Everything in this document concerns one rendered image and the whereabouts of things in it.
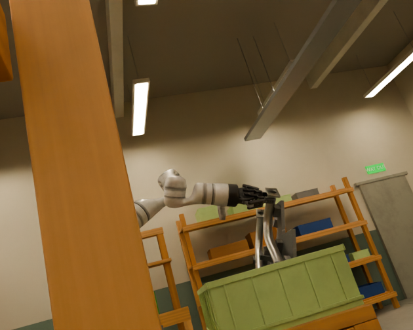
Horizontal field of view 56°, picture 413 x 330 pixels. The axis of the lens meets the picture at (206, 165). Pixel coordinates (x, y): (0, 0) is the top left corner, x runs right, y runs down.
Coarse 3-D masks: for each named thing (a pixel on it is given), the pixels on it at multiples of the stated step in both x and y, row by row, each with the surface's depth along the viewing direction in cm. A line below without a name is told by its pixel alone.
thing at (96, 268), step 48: (48, 0) 46; (48, 48) 43; (96, 48) 44; (48, 96) 41; (96, 96) 42; (48, 144) 39; (96, 144) 40; (48, 192) 38; (96, 192) 38; (48, 240) 36; (96, 240) 37; (96, 288) 35; (144, 288) 36
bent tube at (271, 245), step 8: (272, 192) 130; (272, 208) 129; (264, 216) 131; (272, 216) 131; (264, 224) 130; (264, 232) 129; (272, 232) 129; (272, 240) 125; (272, 248) 120; (272, 256) 118; (280, 256) 116
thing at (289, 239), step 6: (276, 204) 132; (282, 204) 130; (276, 210) 129; (282, 210) 129; (276, 216) 130; (282, 216) 128; (282, 222) 128; (282, 228) 127; (282, 234) 126; (288, 234) 119; (294, 234) 116; (288, 240) 119; (294, 240) 116; (288, 246) 119; (294, 246) 115; (282, 252) 125; (288, 252) 118; (294, 252) 114
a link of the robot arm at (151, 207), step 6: (186, 186) 157; (156, 198) 149; (162, 198) 149; (138, 204) 142; (144, 204) 143; (150, 204) 144; (156, 204) 145; (162, 204) 147; (144, 210) 142; (150, 210) 143; (156, 210) 146; (150, 216) 144
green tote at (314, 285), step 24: (288, 264) 109; (312, 264) 110; (336, 264) 110; (216, 288) 106; (240, 288) 106; (264, 288) 107; (288, 288) 107; (312, 288) 108; (336, 288) 108; (216, 312) 104; (240, 312) 104; (264, 312) 105; (288, 312) 105; (312, 312) 105; (336, 312) 106
